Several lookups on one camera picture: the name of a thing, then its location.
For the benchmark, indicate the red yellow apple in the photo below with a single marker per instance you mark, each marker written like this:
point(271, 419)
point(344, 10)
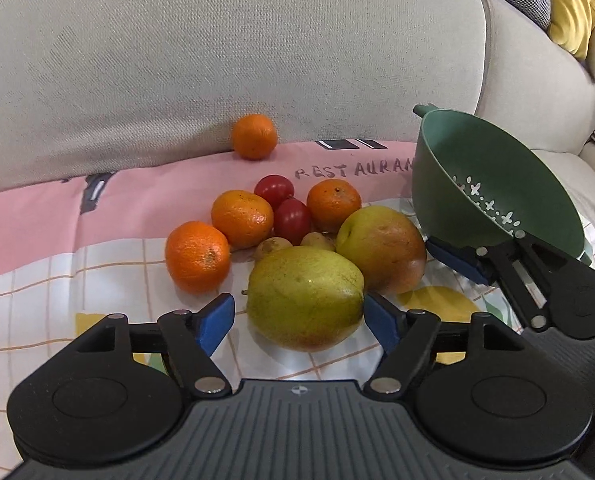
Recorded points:
point(387, 248)

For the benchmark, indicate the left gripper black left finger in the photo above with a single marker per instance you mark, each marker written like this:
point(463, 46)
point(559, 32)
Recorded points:
point(120, 389)

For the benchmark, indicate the mandarin by sofa back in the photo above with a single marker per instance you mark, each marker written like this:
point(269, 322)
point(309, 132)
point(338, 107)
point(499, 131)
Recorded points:
point(254, 137)

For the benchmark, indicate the middle mandarin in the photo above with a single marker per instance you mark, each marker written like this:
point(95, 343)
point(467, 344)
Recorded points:
point(244, 218)

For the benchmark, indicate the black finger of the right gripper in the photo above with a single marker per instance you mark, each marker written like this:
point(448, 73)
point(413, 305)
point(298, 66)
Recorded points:
point(567, 284)
point(493, 265)

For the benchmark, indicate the mandarin near restaurant text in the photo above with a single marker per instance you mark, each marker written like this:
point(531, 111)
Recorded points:
point(331, 202)

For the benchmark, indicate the front left mandarin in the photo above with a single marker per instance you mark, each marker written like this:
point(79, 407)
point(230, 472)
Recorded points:
point(197, 257)

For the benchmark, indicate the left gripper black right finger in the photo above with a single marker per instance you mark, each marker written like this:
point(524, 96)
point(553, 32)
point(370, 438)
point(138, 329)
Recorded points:
point(477, 389)

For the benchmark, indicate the beige sofa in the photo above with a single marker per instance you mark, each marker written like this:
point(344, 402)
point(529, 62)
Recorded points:
point(88, 86)

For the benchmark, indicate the green yellow pear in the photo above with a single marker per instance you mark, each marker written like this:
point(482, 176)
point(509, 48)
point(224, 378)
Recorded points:
point(304, 298)

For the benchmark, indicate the green plastic colander bowl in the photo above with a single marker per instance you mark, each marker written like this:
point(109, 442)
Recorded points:
point(473, 184)

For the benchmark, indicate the pink checked picnic cloth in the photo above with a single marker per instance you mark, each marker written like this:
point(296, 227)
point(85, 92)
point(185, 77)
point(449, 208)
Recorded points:
point(74, 250)

